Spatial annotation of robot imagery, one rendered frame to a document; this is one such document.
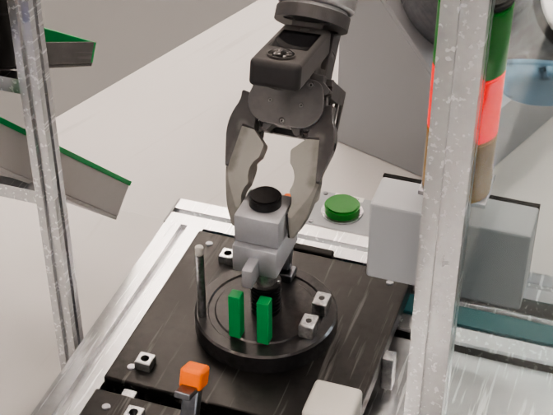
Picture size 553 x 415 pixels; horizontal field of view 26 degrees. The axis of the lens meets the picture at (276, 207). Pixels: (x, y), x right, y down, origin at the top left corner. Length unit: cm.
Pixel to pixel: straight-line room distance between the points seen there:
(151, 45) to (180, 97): 195
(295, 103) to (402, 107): 47
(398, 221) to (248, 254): 24
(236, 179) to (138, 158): 53
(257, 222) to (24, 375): 36
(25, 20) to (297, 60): 23
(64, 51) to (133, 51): 254
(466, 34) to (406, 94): 78
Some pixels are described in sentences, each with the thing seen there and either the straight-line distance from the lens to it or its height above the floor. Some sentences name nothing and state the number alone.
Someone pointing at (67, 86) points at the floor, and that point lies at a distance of 352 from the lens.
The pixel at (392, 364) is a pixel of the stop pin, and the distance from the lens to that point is 116.
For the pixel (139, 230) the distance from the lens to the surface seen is 150.
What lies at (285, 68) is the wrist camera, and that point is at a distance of 102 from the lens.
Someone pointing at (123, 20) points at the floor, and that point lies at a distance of 386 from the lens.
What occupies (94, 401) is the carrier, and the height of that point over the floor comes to 97.
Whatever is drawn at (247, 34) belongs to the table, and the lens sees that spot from 192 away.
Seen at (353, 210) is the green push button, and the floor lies 97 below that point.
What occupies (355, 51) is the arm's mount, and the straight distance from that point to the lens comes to 157.
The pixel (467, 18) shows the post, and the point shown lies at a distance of 77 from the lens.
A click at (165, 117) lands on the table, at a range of 171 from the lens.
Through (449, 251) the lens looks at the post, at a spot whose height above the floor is 124.
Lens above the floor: 176
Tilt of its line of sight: 36 degrees down
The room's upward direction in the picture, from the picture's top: straight up
